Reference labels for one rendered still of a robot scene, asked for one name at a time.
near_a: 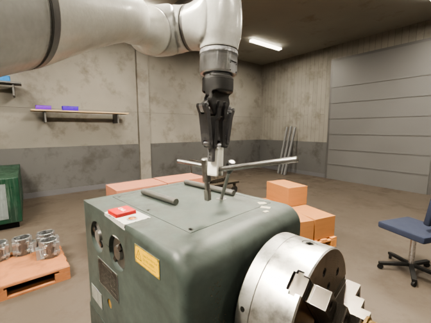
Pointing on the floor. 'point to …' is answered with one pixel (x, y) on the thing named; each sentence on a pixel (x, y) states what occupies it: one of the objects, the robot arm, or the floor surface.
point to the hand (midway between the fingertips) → (215, 161)
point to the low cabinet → (11, 197)
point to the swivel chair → (412, 229)
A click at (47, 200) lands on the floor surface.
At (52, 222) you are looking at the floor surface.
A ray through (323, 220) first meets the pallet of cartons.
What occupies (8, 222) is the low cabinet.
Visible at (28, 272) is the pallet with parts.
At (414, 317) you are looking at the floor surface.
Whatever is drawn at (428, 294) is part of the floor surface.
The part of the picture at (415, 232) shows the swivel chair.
